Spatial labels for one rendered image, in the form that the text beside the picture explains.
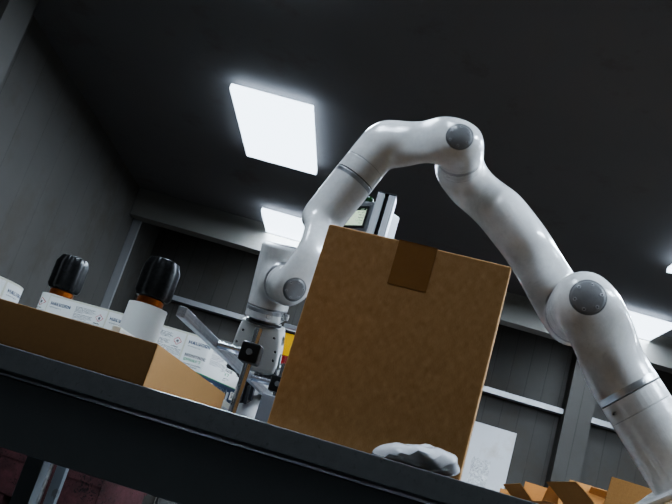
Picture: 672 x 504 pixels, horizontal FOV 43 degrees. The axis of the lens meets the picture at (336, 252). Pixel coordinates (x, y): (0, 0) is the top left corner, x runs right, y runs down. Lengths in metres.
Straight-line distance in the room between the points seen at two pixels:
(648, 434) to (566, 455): 8.30
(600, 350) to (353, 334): 0.67
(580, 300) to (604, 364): 0.13
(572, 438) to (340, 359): 8.95
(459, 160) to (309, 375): 0.74
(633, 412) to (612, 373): 0.08
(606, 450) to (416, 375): 9.29
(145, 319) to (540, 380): 8.56
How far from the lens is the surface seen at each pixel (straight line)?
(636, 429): 1.64
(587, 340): 1.60
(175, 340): 2.09
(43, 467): 2.94
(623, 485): 3.28
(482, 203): 1.72
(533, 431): 10.11
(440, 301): 1.06
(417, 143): 1.72
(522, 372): 10.16
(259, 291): 1.71
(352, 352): 1.05
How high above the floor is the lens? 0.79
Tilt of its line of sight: 16 degrees up
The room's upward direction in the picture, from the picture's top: 17 degrees clockwise
